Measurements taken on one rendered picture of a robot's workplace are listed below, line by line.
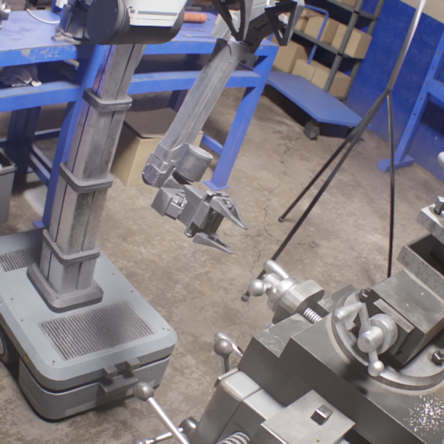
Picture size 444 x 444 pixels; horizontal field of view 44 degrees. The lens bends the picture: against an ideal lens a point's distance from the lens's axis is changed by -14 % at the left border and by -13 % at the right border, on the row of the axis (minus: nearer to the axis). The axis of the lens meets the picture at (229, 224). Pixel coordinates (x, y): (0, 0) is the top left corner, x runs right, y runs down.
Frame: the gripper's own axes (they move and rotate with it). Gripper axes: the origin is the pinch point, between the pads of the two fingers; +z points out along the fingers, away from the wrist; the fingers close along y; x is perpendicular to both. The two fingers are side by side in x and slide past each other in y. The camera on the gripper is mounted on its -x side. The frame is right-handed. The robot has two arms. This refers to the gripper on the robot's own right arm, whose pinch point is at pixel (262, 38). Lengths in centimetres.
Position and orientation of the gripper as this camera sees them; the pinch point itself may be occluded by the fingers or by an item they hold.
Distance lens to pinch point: 86.1
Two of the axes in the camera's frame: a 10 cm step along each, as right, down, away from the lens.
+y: 6.9, -1.6, 7.1
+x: -7.2, -0.8, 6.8
